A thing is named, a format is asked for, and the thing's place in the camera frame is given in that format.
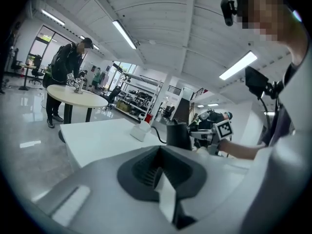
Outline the small beige high table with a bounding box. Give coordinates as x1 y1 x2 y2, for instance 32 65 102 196
19 63 37 91

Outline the white square box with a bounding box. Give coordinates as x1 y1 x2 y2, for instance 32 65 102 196
130 121 152 142

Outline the white metal shelf rack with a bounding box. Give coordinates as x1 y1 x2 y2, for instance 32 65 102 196
114 72 163 121

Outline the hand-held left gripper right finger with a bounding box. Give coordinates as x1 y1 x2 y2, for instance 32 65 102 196
158 145 252 234

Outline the person's right forearm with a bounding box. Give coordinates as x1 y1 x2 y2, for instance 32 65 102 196
219 138 266 160

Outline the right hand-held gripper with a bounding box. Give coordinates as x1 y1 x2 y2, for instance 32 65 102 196
189 120 234 156

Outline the round beige table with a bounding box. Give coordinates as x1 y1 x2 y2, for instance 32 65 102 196
46 83 109 124

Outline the person's head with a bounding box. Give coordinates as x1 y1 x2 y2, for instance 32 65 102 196
236 0 293 43

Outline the black office chair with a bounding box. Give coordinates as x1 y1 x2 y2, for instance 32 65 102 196
103 85 122 111
29 54 44 85

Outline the long ceiling light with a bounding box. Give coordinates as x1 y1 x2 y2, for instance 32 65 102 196
112 19 137 50
218 50 258 80
40 8 66 26

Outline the metal stand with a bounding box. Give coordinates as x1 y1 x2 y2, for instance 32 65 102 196
74 78 86 94

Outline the thin black cable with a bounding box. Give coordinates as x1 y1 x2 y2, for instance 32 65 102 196
151 126 168 145

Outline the black head camera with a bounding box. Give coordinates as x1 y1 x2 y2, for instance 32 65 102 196
220 0 238 27

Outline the black electric kettle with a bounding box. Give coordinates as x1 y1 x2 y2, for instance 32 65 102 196
166 118 193 151

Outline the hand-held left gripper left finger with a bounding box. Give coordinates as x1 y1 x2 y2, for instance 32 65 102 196
31 145 174 234

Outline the brown cardboard box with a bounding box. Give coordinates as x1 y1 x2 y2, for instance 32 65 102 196
116 100 131 113

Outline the person's torso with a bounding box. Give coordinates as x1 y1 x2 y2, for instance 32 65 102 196
262 30 312 156

